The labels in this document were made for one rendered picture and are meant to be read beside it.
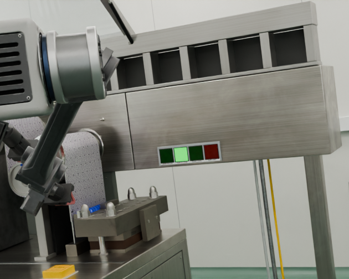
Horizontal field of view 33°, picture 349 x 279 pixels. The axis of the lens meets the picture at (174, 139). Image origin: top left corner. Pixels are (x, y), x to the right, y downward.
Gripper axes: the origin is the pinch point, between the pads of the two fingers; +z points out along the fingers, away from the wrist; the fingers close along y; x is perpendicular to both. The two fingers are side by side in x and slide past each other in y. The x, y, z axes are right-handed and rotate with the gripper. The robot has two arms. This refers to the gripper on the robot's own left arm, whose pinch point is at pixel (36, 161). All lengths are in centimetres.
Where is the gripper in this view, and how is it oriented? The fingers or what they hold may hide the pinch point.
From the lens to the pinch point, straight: 207.2
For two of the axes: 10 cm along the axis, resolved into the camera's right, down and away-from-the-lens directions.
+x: 1.4, -8.5, 5.0
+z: 3.2, 5.2, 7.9
